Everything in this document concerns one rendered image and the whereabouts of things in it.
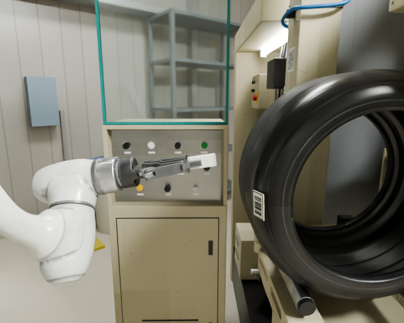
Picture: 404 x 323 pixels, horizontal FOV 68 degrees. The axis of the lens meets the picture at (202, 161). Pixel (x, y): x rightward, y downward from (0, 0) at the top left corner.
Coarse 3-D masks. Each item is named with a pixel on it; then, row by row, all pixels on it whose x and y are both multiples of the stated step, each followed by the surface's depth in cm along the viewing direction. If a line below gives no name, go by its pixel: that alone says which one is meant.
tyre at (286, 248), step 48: (288, 96) 75; (336, 96) 61; (384, 96) 60; (288, 144) 63; (240, 192) 85; (288, 192) 64; (384, 192) 93; (288, 240) 67; (336, 240) 95; (384, 240) 90; (336, 288) 69; (384, 288) 69
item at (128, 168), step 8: (120, 160) 73; (128, 160) 72; (136, 160) 76; (120, 168) 71; (128, 168) 71; (136, 168) 73; (144, 168) 72; (120, 176) 71; (128, 176) 71; (136, 176) 71; (128, 184) 72; (136, 184) 73
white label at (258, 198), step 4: (256, 192) 67; (256, 196) 67; (260, 196) 65; (256, 200) 67; (260, 200) 65; (256, 204) 67; (260, 204) 66; (256, 208) 67; (260, 208) 66; (256, 212) 68; (260, 212) 66; (256, 216) 68; (260, 216) 66
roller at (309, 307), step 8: (280, 272) 86; (288, 280) 80; (288, 288) 78; (296, 288) 75; (304, 288) 75; (296, 296) 73; (304, 296) 72; (296, 304) 72; (304, 304) 70; (312, 304) 70; (304, 312) 71; (312, 312) 71
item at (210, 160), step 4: (196, 156) 74; (200, 156) 73; (204, 156) 73; (208, 156) 73; (212, 156) 73; (188, 160) 73; (192, 160) 73; (204, 160) 73; (208, 160) 73; (212, 160) 74; (204, 164) 74; (208, 164) 74; (212, 164) 74; (216, 164) 74; (192, 168) 74; (196, 168) 74; (200, 168) 74
